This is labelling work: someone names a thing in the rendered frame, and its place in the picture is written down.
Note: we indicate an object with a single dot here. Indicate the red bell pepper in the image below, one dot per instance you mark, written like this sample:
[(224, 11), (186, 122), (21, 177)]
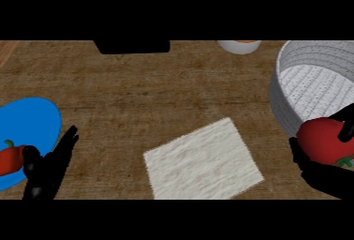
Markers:
[(11, 159)]

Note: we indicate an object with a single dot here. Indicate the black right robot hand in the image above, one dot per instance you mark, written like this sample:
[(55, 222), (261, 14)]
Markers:
[(328, 181)]

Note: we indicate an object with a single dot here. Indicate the white woven basket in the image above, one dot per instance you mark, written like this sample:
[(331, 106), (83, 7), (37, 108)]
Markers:
[(313, 87)]

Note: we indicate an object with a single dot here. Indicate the white cup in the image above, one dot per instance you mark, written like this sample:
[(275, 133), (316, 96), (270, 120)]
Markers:
[(239, 46)]

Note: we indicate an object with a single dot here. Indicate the blue plate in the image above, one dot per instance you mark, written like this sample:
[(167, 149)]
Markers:
[(27, 131)]

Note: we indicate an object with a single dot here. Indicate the black appliance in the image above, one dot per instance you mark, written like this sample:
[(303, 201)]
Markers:
[(131, 47)]

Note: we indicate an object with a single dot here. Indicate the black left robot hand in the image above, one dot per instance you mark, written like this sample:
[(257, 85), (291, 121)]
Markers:
[(46, 175)]

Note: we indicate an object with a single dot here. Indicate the red tomato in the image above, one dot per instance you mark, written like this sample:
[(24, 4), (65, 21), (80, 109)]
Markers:
[(322, 140)]

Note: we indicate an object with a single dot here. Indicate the white cloth placemat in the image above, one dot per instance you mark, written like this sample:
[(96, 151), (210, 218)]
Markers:
[(202, 164)]

